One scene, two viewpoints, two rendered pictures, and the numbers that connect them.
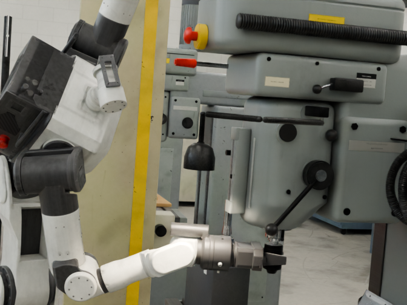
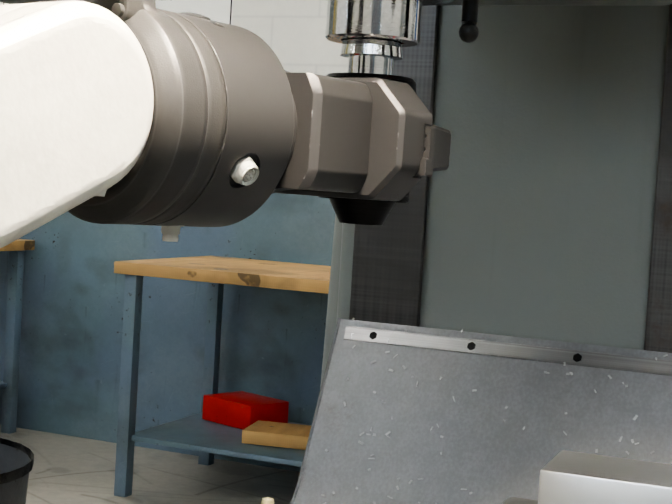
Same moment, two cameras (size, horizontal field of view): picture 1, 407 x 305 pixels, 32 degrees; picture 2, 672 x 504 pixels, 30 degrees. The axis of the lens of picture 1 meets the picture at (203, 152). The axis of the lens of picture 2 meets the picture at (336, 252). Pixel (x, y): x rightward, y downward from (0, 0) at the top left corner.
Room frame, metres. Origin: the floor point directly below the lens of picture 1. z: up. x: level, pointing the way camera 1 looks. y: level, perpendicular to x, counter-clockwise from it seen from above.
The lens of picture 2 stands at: (1.39, 0.31, 1.21)
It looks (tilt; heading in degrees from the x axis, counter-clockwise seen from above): 3 degrees down; 309
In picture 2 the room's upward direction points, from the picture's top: 3 degrees clockwise
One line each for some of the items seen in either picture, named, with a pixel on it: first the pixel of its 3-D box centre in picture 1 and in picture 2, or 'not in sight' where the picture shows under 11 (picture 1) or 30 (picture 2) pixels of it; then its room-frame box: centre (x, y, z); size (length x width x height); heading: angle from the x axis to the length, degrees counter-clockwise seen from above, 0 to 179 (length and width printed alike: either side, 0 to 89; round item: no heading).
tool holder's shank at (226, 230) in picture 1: (228, 218); not in sight; (2.13, -0.09, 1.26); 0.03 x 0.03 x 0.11
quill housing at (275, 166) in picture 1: (282, 162); not in sight; (1.78, -0.20, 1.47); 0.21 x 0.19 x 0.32; 16
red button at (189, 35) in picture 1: (191, 36); not in sight; (1.71, 0.05, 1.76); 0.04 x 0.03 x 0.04; 16
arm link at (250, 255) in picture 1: (237, 255); (245, 134); (1.78, -0.10, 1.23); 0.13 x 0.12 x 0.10; 2
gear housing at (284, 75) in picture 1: (303, 78); not in sight; (1.79, -0.23, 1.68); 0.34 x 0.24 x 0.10; 106
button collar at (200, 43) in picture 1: (200, 36); not in sight; (1.72, 0.03, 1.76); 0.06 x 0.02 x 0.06; 16
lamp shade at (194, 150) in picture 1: (199, 155); not in sight; (1.64, 0.01, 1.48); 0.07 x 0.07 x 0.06
